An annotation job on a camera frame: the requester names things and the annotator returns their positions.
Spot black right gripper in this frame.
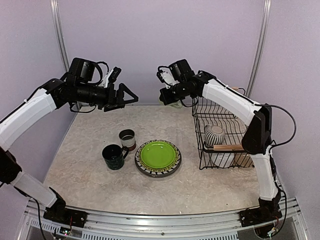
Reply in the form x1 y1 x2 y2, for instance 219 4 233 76
160 80 194 105

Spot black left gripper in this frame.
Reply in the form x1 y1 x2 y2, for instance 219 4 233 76
76 81 139 112

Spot brown white small bowl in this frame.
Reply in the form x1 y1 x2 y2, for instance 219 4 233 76
118 129 137 152

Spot dark green mug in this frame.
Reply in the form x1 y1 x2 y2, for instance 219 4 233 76
102 144 129 170

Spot lime green plate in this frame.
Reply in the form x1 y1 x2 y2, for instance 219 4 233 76
139 141 176 169

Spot yellow green woven plate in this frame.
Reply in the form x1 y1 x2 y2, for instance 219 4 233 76
136 140 179 172

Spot striped black white cup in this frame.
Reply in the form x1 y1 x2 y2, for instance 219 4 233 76
204 124 225 147

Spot white plate dark stripes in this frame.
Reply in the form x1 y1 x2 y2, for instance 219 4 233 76
134 139 182 178

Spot grey reindeer plate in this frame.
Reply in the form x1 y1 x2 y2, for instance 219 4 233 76
134 160 182 179

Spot light green cup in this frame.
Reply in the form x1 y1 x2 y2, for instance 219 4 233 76
158 100 183 109

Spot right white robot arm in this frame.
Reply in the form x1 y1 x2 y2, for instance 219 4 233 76
156 70 282 222

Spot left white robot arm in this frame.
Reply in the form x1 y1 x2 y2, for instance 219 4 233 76
0 73 139 223

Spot beige cup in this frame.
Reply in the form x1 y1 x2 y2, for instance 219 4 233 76
233 152 254 168

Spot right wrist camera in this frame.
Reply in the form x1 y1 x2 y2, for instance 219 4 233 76
156 59 195 88

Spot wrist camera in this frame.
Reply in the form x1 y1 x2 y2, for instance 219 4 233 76
65 57 122 88
156 59 195 88

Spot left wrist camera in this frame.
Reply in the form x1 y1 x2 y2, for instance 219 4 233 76
65 57 122 88

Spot black wire dish rack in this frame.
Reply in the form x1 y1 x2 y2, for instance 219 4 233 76
192 97 247 170

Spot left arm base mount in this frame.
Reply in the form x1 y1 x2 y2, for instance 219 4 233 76
43 208 88 228

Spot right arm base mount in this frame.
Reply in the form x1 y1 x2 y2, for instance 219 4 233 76
239 207 283 227

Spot aluminium front rail frame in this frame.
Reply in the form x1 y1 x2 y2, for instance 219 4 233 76
15 198 310 240

